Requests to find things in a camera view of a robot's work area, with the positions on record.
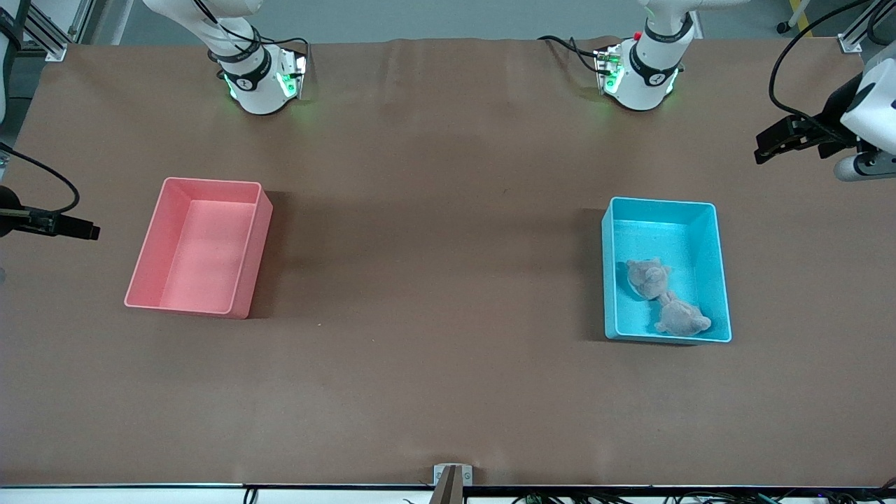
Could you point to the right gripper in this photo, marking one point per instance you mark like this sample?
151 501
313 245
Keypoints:
12 221

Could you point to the aluminium frame profile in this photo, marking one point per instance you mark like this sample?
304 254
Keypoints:
50 43
851 43

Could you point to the silver base connector plate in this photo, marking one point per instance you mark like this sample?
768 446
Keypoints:
603 70
297 70

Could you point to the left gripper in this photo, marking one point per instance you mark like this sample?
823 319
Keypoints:
831 117

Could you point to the pink plastic box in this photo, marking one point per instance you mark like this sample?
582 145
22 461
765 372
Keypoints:
203 280

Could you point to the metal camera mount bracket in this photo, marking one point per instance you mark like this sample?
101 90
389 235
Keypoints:
453 483

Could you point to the brown table cover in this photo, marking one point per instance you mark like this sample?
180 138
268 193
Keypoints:
448 210

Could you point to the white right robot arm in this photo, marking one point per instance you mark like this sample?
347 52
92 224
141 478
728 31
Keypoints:
255 91

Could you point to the silver right base connector plate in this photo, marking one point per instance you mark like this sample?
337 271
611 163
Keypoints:
297 70

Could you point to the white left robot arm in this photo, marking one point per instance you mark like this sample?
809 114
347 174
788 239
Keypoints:
647 87

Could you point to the silver left base connector plate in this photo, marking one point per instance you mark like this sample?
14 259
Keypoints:
603 70

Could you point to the blue plastic box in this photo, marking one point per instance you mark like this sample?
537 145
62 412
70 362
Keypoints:
665 238

